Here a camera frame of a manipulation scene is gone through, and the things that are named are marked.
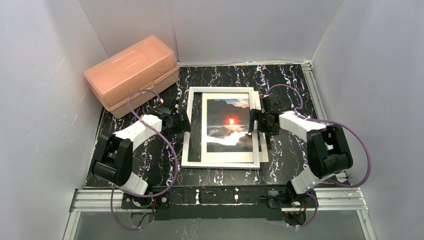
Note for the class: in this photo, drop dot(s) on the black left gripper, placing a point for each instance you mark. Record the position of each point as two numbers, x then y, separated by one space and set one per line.
182 122

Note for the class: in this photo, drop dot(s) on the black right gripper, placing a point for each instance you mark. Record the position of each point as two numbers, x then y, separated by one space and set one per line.
257 120

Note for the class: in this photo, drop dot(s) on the sunset photo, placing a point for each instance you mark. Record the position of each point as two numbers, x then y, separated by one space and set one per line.
227 126

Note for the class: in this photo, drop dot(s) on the brown frame backing board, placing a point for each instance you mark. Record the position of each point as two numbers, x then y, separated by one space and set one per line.
262 145

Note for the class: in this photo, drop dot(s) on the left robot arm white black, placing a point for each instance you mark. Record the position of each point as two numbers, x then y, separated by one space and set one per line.
112 159

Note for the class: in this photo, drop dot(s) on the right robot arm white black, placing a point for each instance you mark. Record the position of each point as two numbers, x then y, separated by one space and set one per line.
327 150

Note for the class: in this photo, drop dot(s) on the translucent orange plastic box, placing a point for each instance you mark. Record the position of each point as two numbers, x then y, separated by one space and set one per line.
131 77

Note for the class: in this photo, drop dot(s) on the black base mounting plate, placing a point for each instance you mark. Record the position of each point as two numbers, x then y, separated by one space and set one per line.
275 207

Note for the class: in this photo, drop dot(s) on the aluminium right side rail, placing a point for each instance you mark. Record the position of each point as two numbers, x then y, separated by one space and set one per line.
307 70

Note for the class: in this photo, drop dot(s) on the aluminium rail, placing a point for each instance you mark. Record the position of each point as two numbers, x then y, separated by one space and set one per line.
102 200
307 70

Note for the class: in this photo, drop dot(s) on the aluminium front rail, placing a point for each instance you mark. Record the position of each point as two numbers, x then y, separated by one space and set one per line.
102 200

